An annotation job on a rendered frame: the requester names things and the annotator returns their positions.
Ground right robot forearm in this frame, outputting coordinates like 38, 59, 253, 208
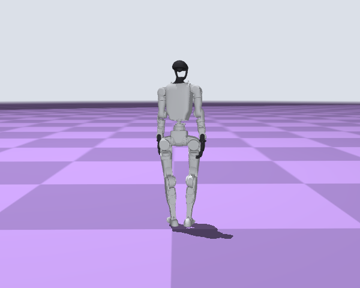
196, 109, 206, 139

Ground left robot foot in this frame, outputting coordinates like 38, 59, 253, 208
167, 217, 179, 227

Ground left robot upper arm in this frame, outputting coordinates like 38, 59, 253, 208
157, 86, 167, 119

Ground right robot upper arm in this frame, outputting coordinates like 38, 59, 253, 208
190, 85, 202, 118

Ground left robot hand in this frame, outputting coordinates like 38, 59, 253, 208
157, 134, 161, 155

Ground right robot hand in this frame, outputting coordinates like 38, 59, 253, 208
196, 134, 206, 159

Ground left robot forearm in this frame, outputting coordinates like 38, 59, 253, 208
156, 116, 165, 139

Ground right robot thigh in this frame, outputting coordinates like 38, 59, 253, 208
185, 135, 200, 187

